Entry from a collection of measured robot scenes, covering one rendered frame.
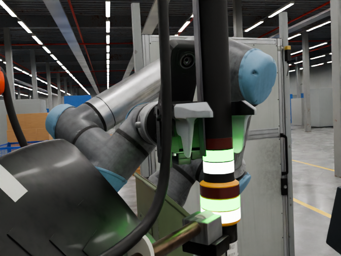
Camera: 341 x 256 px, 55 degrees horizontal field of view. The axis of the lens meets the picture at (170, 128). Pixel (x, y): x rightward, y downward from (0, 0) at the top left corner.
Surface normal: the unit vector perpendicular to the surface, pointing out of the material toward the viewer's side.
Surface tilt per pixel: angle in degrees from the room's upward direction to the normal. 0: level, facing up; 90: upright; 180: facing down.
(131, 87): 62
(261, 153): 91
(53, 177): 51
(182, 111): 90
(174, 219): 90
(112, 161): 76
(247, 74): 88
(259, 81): 112
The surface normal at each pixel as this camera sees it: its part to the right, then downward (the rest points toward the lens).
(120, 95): 0.28, -0.44
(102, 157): -0.29, -0.46
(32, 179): 0.70, -0.64
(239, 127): -0.89, 0.13
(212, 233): 0.81, -0.01
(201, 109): -0.47, -0.70
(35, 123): 0.16, 0.04
